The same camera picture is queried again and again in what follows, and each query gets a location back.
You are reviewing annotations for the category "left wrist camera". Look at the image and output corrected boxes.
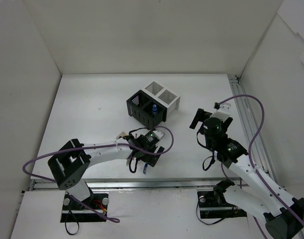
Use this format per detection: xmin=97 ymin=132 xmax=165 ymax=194
xmin=152 ymin=130 xmax=164 ymax=140

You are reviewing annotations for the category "aluminium rail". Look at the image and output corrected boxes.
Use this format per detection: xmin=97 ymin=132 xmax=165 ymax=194
xmin=227 ymin=75 xmax=275 ymax=180
xmin=29 ymin=178 xmax=252 ymax=192

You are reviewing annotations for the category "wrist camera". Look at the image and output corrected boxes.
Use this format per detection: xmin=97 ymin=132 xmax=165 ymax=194
xmin=152 ymin=130 xmax=164 ymax=140
xmin=210 ymin=103 xmax=231 ymax=122

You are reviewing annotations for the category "aluminium front rail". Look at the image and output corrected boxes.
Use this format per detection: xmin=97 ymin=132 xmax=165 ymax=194
xmin=29 ymin=178 xmax=252 ymax=192

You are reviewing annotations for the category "clear bottle blue cap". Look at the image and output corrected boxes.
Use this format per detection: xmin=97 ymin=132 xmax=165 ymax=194
xmin=152 ymin=104 xmax=158 ymax=117

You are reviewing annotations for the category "white two-compartment organizer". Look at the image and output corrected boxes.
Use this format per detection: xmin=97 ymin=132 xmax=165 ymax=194
xmin=141 ymin=81 xmax=180 ymax=119

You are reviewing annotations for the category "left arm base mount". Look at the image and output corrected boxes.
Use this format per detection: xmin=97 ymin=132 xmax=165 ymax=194
xmin=61 ymin=193 xmax=110 ymax=223

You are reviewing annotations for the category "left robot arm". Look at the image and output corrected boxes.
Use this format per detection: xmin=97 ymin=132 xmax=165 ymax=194
xmin=48 ymin=129 xmax=164 ymax=209

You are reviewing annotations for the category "aluminium right rail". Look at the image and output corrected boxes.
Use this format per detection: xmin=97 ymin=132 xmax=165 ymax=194
xmin=227 ymin=75 xmax=275 ymax=180

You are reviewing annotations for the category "beige eraser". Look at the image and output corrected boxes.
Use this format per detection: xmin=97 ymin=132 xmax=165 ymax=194
xmin=116 ymin=131 xmax=128 ymax=139

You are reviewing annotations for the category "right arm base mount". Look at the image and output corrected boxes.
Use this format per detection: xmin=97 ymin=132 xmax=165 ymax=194
xmin=196 ymin=190 xmax=247 ymax=225

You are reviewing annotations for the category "blue pen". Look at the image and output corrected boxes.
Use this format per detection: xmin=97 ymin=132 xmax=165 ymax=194
xmin=143 ymin=163 xmax=148 ymax=175

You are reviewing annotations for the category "black two-compartment organizer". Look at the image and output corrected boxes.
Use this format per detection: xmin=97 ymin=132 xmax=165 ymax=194
xmin=126 ymin=90 xmax=166 ymax=129

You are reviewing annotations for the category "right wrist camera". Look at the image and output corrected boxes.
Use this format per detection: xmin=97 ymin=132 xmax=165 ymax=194
xmin=210 ymin=103 xmax=231 ymax=122

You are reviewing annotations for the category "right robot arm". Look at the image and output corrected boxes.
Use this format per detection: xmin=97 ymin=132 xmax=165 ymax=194
xmin=190 ymin=109 xmax=304 ymax=239

